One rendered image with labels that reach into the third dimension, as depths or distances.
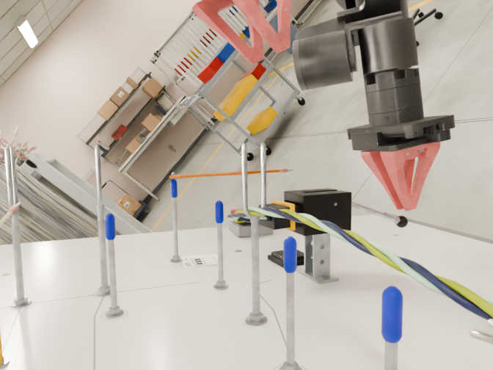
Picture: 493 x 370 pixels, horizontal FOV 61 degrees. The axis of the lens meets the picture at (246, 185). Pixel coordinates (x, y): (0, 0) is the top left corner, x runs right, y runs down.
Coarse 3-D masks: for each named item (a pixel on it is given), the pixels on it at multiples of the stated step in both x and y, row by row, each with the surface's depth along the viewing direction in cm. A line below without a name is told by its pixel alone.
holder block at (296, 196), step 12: (288, 192) 44; (300, 192) 43; (312, 192) 43; (324, 192) 43; (336, 192) 42; (348, 192) 43; (312, 204) 41; (324, 204) 42; (348, 204) 43; (324, 216) 42; (336, 216) 42; (348, 216) 43; (300, 228) 42; (312, 228) 41; (348, 228) 43
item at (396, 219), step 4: (336, 204) 42; (352, 204) 45; (356, 204) 45; (360, 208) 46; (364, 208) 46; (368, 208) 46; (368, 212) 46; (372, 212) 46; (376, 212) 47; (380, 212) 47; (380, 216) 47; (384, 216) 47; (388, 216) 47; (396, 216) 48; (392, 220) 48; (396, 220) 48; (400, 220) 48
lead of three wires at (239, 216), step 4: (248, 208) 33; (252, 208) 32; (236, 212) 35; (240, 212) 34; (252, 212) 32; (232, 216) 36; (236, 216) 35; (240, 216) 34; (244, 216) 34; (232, 220) 37; (236, 220) 38; (240, 220) 39; (244, 220) 39; (248, 220) 40; (260, 220) 41
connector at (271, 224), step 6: (270, 204) 43; (276, 204) 42; (300, 204) 42; (300, 210) 41; (264, 216) 41; (270, 216) 40; (264, 222) 42; (270, 222) 41; (276, 222) 40; (282, 222) 40; (288, 222) 41; (276, 228) 40
